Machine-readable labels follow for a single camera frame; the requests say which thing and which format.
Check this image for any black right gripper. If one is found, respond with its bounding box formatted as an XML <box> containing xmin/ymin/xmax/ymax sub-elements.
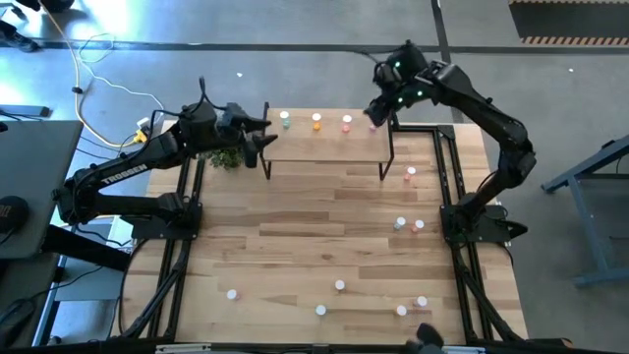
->
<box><xmin>364</xmin><ymin>91</ymin><xmax>402</xmax><ymax>128</ymax></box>

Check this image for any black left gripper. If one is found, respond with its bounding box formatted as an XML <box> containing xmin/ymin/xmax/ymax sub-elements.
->
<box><xmin>213</xmin><ymin>101</ymin><xmax>279</xmax><ymax>149</ymax></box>

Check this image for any potted green plant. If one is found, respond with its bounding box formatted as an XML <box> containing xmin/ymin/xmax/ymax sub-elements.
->
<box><xmin>203</xmin><ymin>147</ymin><xmax>247</xmax><ymax>171</ymax></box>

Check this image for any yellow white power plug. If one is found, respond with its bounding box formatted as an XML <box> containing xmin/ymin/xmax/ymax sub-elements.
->
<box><xmin>135</xmin><ymin>116</ymin><xmax>154</xmax><ymax>145</ymax></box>

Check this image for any black desk leg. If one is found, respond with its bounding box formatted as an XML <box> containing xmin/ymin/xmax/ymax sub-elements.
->
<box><xmin>41</xmin><ymin>224</ymin><xmax>133</xmax><ymax>272</ymax></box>

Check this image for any black mat hazard stripe edge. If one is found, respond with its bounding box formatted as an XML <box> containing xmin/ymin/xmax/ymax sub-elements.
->
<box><xmin>507</xmin><ymin>0</ymin><xmax>629</xmax><ymax>48</ymax></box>

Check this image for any grey desk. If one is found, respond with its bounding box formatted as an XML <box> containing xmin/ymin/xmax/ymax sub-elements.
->
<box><xmin>0</xmin><ymin>120</ymin><xmax>85</xmax><ymax>261</ymax></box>

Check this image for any black handheld device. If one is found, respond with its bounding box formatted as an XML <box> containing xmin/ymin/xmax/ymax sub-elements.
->
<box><xmin>405</xmin><ymin>322</ymin><xmax>446</xmax><ymax>354</ymax></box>

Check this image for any grey flat device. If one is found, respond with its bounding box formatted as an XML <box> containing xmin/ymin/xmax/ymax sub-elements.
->
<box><xmin>0</xmin><ymin>104</ymin><xmax>52</xmax><ymax>119</ymax></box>

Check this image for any person's foot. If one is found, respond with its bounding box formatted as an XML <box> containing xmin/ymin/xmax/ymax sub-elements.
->
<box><xmin>17</xmin><ymin>0</ymin><xmax>75</xmax><ymax>14</ymax></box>
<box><xmin>0</xmin><ymin>19</ymin><xmax>40</xmax><ymax>53</ymax></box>

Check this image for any black round device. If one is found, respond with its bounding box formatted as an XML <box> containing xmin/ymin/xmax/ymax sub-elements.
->
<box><xmin>0</xmin><ymin>195</ymin><xmax>29</xmax><ymax>235</ymax></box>

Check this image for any black rounded object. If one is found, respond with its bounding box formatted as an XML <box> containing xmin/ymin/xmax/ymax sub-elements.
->
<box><xmin>0</xmin><ymin>299</ymin><xmax>35</xmax><ymax>348</ymax></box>

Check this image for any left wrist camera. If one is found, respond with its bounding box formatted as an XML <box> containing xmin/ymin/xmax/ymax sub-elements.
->
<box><xmin>243</xmin><ymin>140</ymin><xmax>260</xmax><ymax>170</ymax></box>

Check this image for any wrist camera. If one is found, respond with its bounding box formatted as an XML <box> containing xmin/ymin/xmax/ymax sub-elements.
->
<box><xmin>373</xmin><ymin>62</ymin><xmax>394</xmax><ymax>89</ymax></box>
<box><xmin>243</xmin><ymin>140</ymin><xmax>260</xmax><ymax>170</ymax></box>

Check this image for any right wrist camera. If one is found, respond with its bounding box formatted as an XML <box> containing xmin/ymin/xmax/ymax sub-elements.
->
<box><xmin>373</xmin><ymin>62</ymin><xmax>394</xmax><ymax>89</ymax></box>

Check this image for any wooden shelf black metal frame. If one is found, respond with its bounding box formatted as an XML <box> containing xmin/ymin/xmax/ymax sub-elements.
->
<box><xmin>258</xmin><ymin>101</ymin><xmax>400</xmax><ymax>182</ymax></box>

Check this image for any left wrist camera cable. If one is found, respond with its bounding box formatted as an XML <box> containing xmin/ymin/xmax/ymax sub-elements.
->
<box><xmin>198</xmin><ymin>76</ymin><xmax>220</xmax><ymax>112</ymax></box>

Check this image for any white cable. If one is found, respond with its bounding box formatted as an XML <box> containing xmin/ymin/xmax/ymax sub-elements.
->
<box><xmin>76</xmin><ymin>31</ymin><xmax>166</xmax><ymax>127</ymax></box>

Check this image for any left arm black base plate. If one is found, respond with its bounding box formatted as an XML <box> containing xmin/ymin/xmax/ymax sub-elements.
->
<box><xmin>120</xmin><ymin>204</ymin><xmax>203</xmax><ymax>242</ymax></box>

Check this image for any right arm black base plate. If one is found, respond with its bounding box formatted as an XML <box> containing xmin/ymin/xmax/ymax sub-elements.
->
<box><xmin>439</xmin><ymin>204</ymin><xmax>530</xmax><ymax>246</ymax></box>

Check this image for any yellow extension cable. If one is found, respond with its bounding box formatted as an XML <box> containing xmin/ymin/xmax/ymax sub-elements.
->
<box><xmin>36</xmin><ymin>0</ymin><xmax>148</xmax><ymax>148</ymax></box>

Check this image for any blue grey metal cart frame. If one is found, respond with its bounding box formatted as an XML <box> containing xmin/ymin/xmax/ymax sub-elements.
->
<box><xmin>540</xmin><ymin>133</ymin><xmax>629</xmax><ymax>289</ymax></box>

